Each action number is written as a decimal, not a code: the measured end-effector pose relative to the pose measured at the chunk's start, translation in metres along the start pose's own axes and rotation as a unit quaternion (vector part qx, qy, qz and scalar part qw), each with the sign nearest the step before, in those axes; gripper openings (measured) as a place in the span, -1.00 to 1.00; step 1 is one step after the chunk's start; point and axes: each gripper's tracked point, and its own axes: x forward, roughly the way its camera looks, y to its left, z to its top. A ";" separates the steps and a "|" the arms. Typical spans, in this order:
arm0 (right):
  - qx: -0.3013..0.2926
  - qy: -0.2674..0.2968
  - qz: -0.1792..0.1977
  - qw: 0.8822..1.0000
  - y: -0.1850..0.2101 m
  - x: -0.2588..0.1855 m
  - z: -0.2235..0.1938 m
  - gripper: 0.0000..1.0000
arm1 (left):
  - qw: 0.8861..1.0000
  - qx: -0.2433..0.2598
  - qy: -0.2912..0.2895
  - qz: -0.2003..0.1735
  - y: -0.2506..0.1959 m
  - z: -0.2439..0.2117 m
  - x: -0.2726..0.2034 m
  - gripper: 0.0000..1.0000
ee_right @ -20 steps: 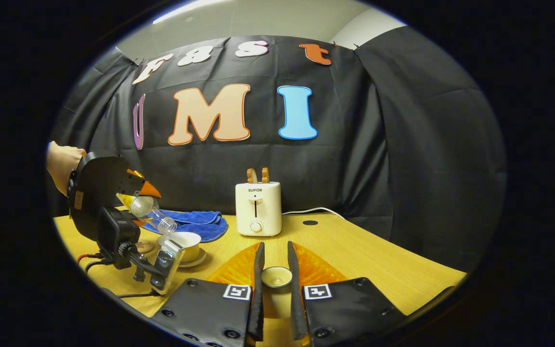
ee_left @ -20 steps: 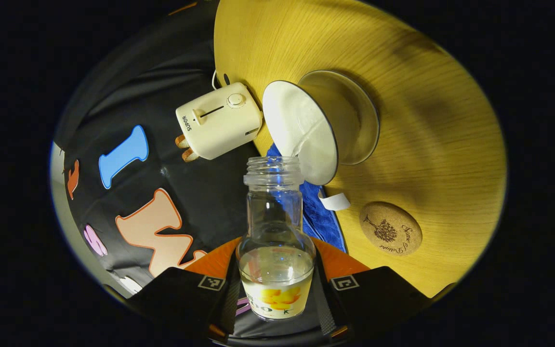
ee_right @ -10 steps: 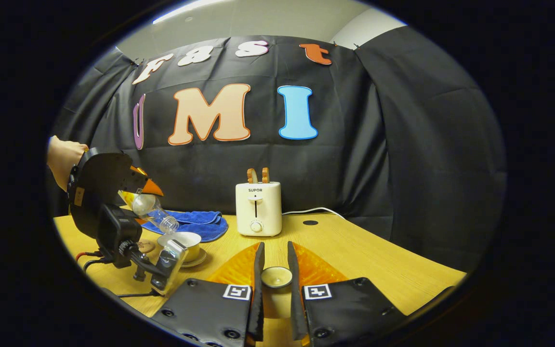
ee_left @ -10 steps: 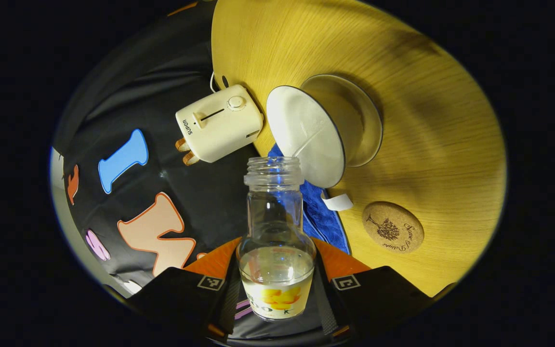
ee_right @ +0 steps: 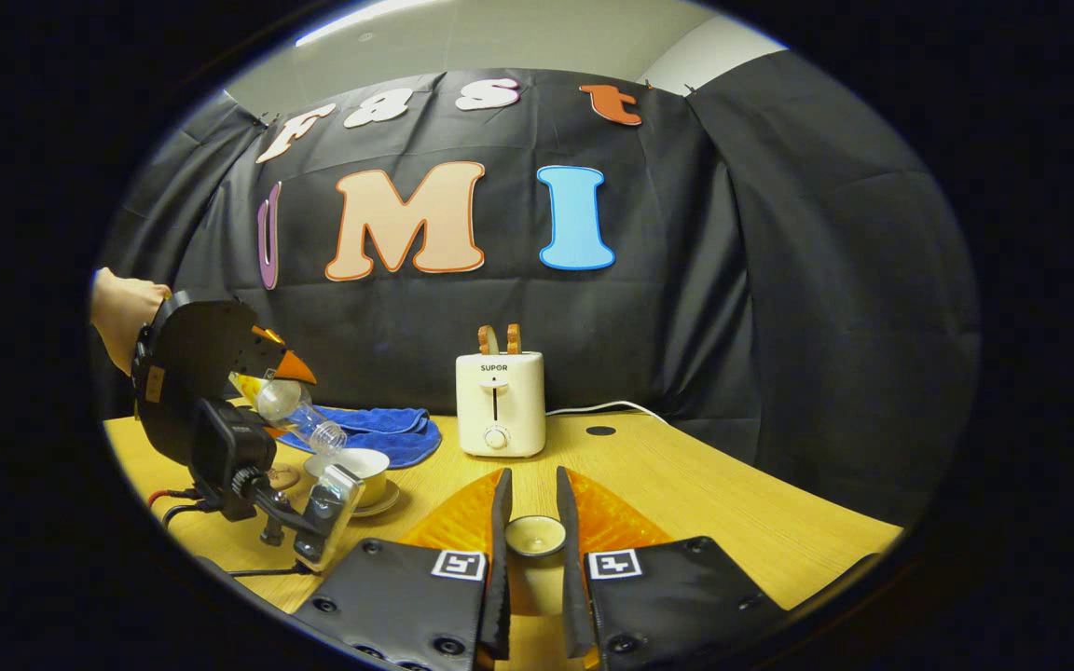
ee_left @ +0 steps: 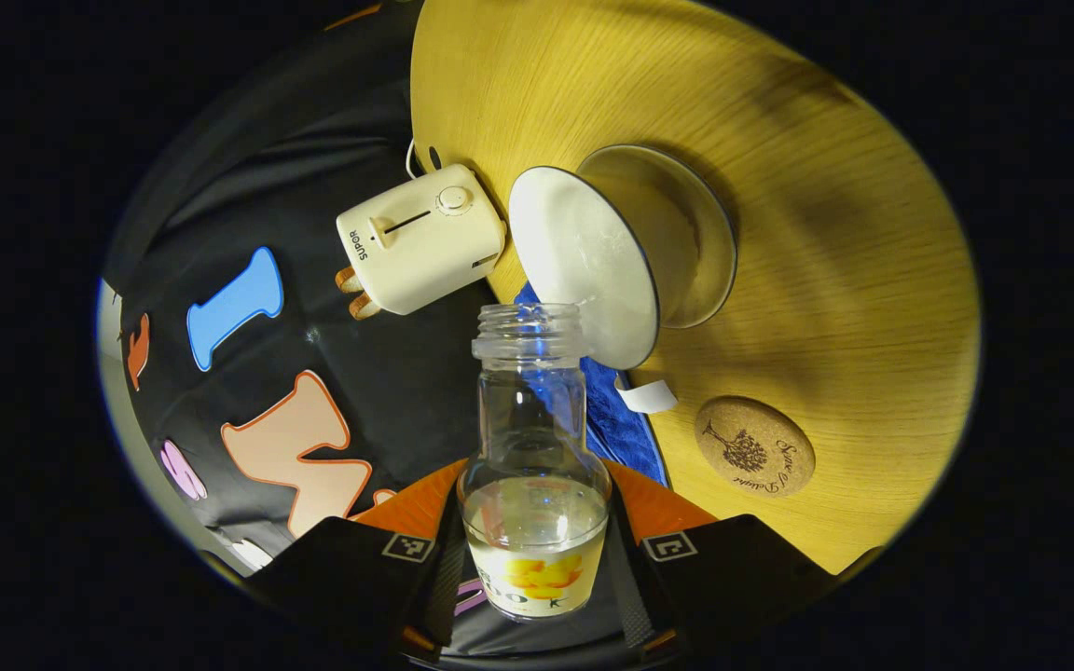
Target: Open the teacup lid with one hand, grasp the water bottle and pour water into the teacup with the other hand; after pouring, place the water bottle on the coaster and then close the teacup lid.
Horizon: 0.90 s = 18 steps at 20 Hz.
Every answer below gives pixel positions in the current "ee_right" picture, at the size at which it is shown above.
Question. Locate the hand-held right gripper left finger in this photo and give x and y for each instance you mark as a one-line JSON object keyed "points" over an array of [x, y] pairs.
{"points": [[500, 596]]}

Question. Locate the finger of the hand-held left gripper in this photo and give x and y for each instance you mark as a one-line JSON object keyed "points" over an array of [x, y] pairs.
{"points": [[248, 385], [296, 369]]}

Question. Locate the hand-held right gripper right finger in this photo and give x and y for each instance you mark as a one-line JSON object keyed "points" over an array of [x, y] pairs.
{"points": [[574, 596]]}

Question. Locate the clear water bottle yellow label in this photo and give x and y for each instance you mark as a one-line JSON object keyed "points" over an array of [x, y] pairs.
{"points": [[299, 415]]}

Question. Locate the cream teacup lid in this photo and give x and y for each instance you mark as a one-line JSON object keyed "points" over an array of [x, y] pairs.
{"points": [[535, 539]]}

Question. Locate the round cork coaster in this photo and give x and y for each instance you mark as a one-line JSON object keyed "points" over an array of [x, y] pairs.
{"points": [[282, 477]]}

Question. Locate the cream teacup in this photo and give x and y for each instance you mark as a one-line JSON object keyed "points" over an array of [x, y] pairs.
{"points": [[364, 466]]}

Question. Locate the blue towel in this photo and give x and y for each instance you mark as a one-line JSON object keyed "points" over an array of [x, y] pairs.
{"points": [[388, 433]]}

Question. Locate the cream saucer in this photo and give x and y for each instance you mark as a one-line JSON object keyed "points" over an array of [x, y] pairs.
{"points": [[383, 503]]}

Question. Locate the white toaster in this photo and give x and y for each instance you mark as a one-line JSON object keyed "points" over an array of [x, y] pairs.
{"points": [[500, 410]]}

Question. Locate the black backdrop cloth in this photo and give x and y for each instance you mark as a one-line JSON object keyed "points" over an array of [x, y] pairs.
{"points": [[686, 326]]}

